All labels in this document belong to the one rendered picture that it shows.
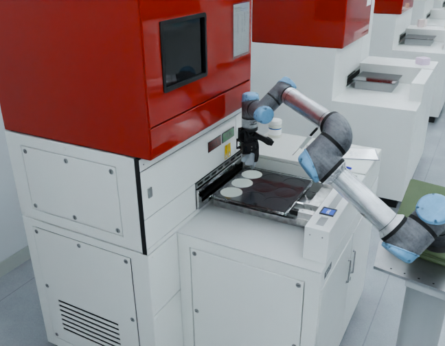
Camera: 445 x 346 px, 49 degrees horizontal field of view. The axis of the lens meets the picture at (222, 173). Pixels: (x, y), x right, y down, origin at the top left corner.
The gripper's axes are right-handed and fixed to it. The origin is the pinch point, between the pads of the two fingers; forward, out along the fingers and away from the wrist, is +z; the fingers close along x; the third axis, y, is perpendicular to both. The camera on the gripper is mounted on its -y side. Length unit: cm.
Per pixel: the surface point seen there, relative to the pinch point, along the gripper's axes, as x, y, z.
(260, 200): 20.0, 6.1, 6.7
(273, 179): 3.1, -9.3, 7.3
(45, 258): -15, 97, 34
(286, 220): 30.1, -1.1, 12.6
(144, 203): 29, 59, -9
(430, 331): 81, -40, 46
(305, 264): 59, 7, 14
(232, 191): 7.3, 13.9, 6.9
